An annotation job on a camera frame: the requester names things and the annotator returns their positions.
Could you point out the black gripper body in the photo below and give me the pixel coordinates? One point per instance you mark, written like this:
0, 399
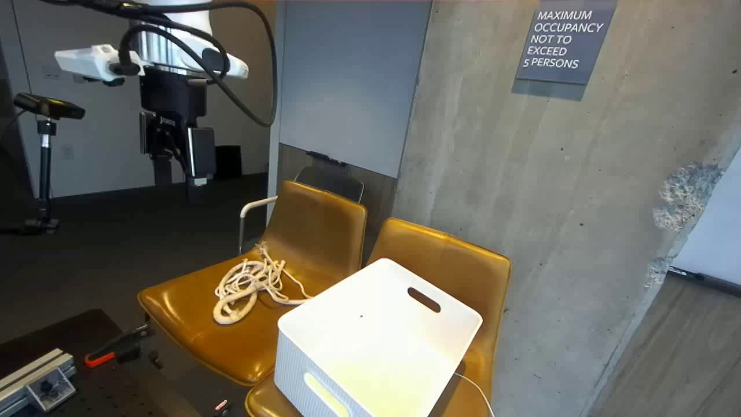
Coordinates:
175, 94

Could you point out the orange leather chair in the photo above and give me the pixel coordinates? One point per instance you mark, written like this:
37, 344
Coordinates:
447, 261
308, 223

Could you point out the white plastic basket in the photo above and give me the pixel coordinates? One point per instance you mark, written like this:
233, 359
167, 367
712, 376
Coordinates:
372, 338

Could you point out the black tripod stand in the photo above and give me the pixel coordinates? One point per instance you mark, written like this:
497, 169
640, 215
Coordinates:
44, 169

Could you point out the black whiteboard eraser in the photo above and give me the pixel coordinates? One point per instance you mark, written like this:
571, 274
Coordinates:
325, 157

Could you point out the black camera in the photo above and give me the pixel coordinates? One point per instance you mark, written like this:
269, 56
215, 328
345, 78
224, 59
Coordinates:
48, 105

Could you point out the white wall whiteboard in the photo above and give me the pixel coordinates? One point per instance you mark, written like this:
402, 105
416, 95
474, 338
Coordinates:
349, 76

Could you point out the aluminium rail block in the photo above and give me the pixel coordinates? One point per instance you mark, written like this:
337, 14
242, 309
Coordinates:
36, 382

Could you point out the grey occupancy wall sign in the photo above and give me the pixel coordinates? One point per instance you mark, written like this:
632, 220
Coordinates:
564, 47

